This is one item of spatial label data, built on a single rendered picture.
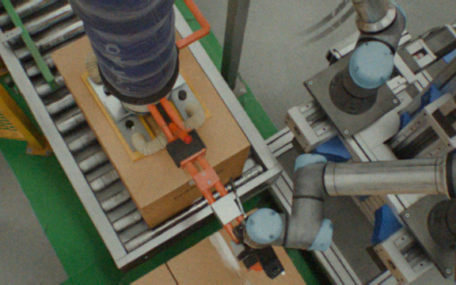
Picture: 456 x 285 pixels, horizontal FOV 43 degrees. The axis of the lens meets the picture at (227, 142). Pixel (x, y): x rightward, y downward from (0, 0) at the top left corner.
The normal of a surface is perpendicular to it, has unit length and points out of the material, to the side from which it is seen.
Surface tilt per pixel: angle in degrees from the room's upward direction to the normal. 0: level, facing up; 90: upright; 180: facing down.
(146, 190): 0
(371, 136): 0
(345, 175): 34
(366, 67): 8
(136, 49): 77
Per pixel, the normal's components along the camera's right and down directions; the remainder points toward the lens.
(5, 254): 0.05, -0.29
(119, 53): -0.17, 0.86
